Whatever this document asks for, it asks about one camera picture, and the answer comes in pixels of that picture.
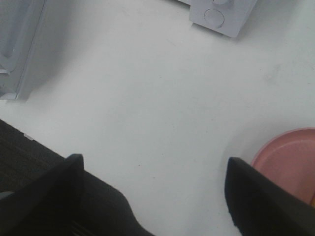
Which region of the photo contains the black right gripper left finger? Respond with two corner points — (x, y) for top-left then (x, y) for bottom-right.
(0, 154), (84, 236)

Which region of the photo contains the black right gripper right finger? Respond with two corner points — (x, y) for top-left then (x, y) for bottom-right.
(224, 157), (315, 236)

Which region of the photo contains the pink round plate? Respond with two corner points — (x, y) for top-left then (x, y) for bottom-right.
(252, 127), (315, 207)

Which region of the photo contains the white microwave door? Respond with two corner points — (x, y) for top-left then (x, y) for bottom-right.
(0, 0), (46, 100)

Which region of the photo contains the round white door button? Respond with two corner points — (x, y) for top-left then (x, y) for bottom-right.
(204, 9), (224, 28)

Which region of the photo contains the white timer knob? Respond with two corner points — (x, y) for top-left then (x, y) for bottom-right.
(212, 0), (231, 5)

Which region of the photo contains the white microwave oven body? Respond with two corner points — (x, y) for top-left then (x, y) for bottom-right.
(178, 0), (257, 38)

